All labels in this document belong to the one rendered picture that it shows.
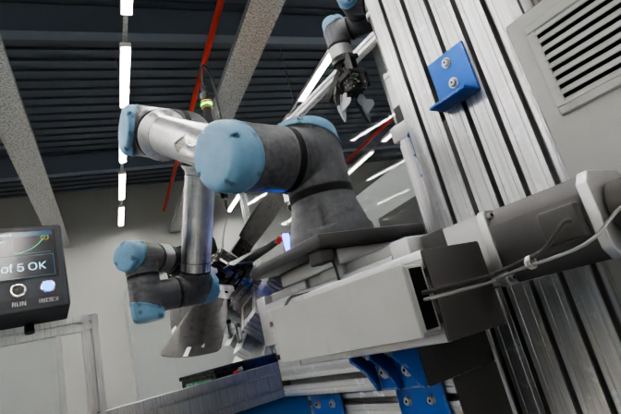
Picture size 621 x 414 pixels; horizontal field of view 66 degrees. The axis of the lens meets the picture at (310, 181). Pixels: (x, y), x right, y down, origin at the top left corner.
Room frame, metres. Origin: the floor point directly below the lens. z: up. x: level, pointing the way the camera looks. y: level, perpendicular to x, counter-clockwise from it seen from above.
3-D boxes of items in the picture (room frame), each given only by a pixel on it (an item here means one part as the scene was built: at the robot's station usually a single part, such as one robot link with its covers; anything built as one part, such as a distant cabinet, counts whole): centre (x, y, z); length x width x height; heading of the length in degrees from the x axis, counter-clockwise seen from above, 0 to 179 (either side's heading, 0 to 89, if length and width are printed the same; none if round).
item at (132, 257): (1.14, 0.45, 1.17); 0.11 x 0.08 x 0.09; 162
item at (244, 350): (1.66, 0.33, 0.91); 0.12 x 0.08 x 0.12; 125
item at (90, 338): (1.03, 0.53, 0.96); 0.03 x 0.03 x 0.20; 35
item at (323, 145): (0.83, -0.01, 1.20); 0.13 x 0.12 x 0.14; 132
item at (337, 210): (0.84, -0.01, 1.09); 0.15 x 0.15 x 0.10
